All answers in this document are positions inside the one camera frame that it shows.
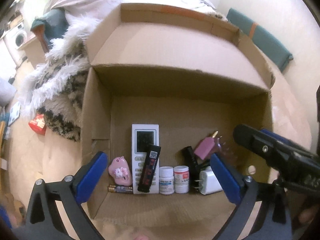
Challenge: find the red gift box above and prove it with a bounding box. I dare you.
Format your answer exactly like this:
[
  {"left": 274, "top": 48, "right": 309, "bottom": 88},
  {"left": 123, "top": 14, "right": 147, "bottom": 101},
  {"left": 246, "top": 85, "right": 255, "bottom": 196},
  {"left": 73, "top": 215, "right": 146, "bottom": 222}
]
[{"left": 28, "top": 114, "right": 47, "bottom": 135}]

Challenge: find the white Gree remote control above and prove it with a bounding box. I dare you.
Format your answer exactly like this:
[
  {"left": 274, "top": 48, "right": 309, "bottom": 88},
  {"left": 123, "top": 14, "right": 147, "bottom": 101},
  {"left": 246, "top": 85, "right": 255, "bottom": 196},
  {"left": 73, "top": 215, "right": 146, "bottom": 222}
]
[{"left": 131, "top": 123, "right": 160, "bottom": 195}]

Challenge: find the white bottle blue label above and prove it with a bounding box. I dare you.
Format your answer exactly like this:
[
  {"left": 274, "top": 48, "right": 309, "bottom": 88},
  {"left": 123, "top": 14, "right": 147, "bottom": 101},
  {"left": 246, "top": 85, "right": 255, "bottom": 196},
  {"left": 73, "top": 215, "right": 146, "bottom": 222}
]
[{"left": 159, "top": 166, "right": 175, "bottom": 195}]

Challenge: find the fluffy black-white throw blanket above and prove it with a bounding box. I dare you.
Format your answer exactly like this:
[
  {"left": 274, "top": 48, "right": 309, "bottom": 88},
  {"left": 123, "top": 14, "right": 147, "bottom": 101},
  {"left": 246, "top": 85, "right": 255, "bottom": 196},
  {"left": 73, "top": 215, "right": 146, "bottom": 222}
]
[{"left": 21, "top": 17, "right": 101, "bottom": 141}]

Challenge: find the grey plastic bag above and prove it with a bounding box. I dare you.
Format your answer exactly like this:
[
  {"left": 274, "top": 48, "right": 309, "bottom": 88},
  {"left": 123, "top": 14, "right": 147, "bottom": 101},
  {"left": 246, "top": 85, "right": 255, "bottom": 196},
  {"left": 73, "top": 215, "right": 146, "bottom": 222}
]
[{"left": 0, "top": 79, "right": 17, "bottom": 107}]

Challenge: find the teal armchair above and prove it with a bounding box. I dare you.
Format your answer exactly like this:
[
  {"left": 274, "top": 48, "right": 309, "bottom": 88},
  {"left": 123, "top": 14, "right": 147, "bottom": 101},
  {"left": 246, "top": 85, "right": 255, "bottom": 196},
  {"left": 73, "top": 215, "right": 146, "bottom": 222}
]
[{"left": 30, "top": 8, "right": 69, "bottom": 53}]

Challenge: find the pink cartoon pig toy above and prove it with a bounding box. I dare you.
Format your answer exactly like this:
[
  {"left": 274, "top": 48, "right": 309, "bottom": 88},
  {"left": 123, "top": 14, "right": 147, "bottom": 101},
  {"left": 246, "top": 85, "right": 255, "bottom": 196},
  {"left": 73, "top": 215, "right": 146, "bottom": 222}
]
[{"left": 108, "top": 156, "right": 133, "bottom": 186}]

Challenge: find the black flashlight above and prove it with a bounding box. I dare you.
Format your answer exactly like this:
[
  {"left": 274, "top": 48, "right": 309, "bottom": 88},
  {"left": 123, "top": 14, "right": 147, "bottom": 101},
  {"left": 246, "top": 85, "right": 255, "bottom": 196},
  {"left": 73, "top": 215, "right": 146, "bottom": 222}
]
[{"left": 181, "top": 146, "right": 200, "bottom": 189}]

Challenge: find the AA battery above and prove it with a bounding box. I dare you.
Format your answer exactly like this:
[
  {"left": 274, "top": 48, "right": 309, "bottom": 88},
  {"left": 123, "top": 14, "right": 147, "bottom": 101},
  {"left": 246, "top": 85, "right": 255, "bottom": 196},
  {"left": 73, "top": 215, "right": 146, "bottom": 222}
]
[{"left": 108, "top": 185, "right": 133, "bottom": 194}]

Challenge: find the white two-prong charger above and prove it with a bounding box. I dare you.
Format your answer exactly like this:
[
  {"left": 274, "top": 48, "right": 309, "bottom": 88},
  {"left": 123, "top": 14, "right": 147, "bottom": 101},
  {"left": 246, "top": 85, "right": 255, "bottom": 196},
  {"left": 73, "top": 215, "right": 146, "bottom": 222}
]
[{"left": 196, "top": 166, "right": 222, "bottom": 195}]

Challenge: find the black rectangular lighter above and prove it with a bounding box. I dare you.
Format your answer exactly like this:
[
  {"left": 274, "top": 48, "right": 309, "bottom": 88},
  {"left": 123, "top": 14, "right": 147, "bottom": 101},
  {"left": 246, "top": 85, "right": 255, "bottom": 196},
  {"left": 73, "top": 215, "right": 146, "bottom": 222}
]
[{"left": 137, "top": 145, "right": 161, "bottom": 193}]

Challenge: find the white bottle red label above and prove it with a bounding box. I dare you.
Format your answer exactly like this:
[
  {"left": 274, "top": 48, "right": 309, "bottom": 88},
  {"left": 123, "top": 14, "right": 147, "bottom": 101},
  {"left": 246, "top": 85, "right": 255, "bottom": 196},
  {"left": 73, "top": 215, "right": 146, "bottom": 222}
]
[{"left": 174, "top": 165, "right": 189, "bottom": 194}]

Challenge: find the teal cushion with orange stripe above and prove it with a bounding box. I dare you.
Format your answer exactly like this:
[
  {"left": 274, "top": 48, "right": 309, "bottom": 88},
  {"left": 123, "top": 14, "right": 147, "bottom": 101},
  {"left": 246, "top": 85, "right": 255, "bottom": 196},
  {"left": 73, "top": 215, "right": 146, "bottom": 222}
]
[{"left": 227, "top": 8, "right": 293, "bottom": 72}]

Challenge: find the white washing machine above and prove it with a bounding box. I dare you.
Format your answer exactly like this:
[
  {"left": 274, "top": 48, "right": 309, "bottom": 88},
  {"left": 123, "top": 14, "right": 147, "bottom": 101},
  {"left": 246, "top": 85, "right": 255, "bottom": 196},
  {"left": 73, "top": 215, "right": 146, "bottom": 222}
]
[{"left": 4, "top": 22, "right": 27, "bottom": 57}]

